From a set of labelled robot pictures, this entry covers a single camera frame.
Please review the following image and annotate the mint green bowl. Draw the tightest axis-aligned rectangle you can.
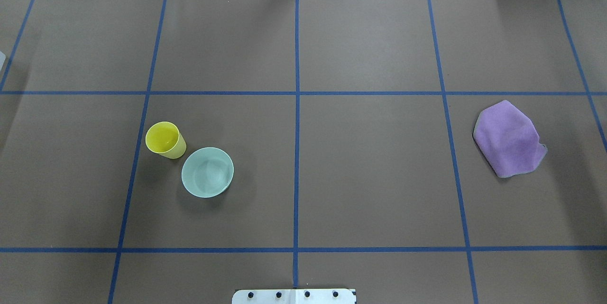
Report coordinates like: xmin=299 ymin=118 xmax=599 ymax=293
xmin=181 ymin=147 xmax=234 ymax=198

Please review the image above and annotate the yellow plastic cup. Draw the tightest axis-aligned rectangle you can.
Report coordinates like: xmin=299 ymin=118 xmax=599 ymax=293
xmin=145 ymin=121 xmax=187 ymax=159

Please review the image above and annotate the purple cloth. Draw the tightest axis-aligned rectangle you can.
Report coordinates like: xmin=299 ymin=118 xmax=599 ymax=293
xmin=472 ymin=100 xmax=548 ymax=178

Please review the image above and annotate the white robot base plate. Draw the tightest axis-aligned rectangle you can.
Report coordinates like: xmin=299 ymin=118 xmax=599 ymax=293
xmin=231 ymin=288 xmax=357 ymax=304

